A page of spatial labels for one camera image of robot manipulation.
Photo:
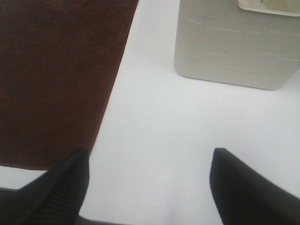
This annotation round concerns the brown towel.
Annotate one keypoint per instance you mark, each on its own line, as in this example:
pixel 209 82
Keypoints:
pixel 58 64

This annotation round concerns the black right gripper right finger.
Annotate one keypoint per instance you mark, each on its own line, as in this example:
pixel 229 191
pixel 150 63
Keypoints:
pixel 244 197

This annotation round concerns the beige plastic basket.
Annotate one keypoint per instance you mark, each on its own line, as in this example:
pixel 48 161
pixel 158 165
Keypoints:
pixel 254 43

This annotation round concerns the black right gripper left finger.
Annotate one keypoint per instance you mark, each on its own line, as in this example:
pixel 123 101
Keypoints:
pixel 54 198

